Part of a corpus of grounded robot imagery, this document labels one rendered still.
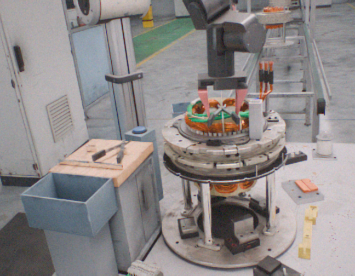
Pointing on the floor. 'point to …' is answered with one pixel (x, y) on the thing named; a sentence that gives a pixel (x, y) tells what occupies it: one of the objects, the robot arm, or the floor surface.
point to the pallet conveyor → (319, 98)
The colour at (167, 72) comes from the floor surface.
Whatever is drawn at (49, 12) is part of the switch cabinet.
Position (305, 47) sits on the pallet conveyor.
